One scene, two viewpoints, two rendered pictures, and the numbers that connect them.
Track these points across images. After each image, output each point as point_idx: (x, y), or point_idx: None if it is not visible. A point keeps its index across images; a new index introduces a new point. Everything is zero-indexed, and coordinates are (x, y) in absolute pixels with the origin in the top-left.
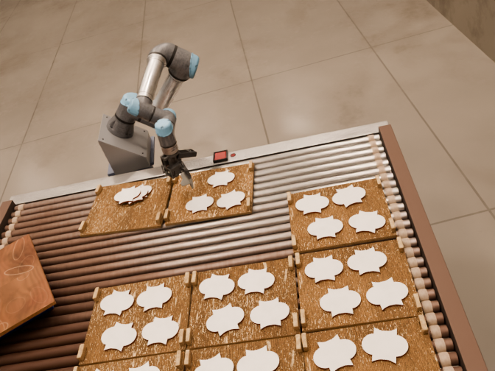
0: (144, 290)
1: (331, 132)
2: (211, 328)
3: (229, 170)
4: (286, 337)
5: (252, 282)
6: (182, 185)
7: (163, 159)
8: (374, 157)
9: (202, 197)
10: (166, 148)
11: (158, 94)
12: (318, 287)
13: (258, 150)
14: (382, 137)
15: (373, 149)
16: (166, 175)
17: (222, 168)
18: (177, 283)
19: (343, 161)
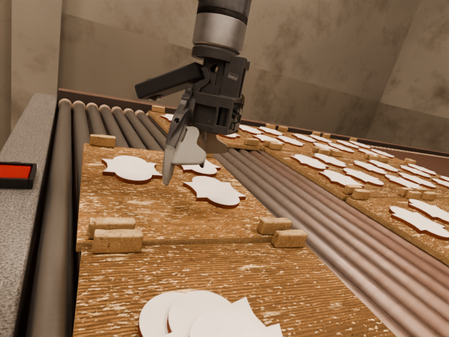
0: (426, 236)
1: (31, 106)
2: (381, 182)
3: (99, 162)
4: (337, 159)
5: (313, 162)
6: (226, 151)
7: (246, 67)
8: (109, 107)
9: (196, 185)
10: (206, 46)
11: None
12: (285, 145)
13: (25, 143)
14: (83, 93)
15: (95, 104)
16: (194, 164)
17: (88, 167)
18: (374, 206)
19: (109, 114)
